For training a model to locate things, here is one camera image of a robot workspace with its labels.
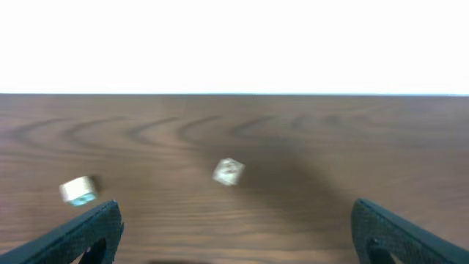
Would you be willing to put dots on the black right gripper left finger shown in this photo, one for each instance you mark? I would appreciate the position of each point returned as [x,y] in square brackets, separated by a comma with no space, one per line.
[92,237]

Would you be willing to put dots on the green picture wooden block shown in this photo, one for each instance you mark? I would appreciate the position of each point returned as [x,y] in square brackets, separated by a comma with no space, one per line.
[79,191]

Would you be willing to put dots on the yellow-sided picture block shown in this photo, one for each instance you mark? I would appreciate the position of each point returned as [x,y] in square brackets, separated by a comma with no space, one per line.
[228,172]

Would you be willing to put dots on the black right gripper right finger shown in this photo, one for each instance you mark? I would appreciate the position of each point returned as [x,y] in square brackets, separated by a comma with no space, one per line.
[380,236]

